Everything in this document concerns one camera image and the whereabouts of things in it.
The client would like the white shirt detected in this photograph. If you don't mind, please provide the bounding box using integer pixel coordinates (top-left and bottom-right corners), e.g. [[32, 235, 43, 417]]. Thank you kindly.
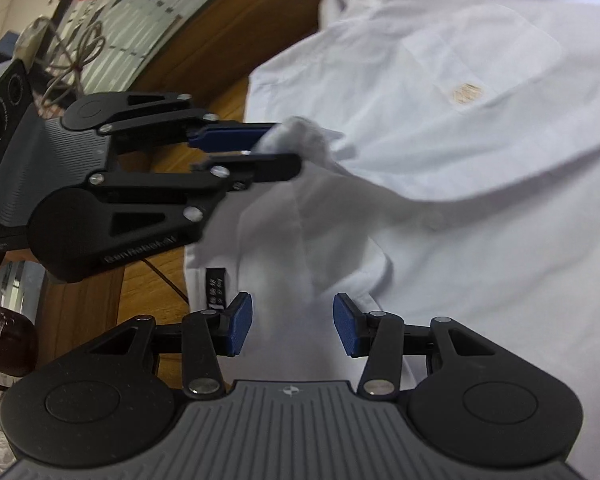
[[182, 0, 600, 480]]

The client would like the grey cable bundle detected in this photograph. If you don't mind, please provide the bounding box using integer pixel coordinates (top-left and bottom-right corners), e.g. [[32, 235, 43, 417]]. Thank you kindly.
[[15, 15, 111, 111]]

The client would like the thin black cable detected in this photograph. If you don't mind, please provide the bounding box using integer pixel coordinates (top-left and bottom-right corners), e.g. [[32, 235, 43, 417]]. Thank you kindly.
[[145, 257, 191, 306]]

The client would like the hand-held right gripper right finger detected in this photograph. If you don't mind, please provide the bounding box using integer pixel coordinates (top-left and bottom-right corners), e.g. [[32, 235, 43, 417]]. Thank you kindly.
[[332, 292, 506, 401]]

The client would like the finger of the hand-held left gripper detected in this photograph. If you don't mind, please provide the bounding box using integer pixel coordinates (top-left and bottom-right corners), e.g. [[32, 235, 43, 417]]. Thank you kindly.
[[89, 152, 302, 243], [99, 91, 282, 156]]

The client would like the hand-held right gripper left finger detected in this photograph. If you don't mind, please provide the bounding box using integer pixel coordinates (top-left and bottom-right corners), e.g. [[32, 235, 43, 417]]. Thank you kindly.
[[87, 291, 254, 401]]

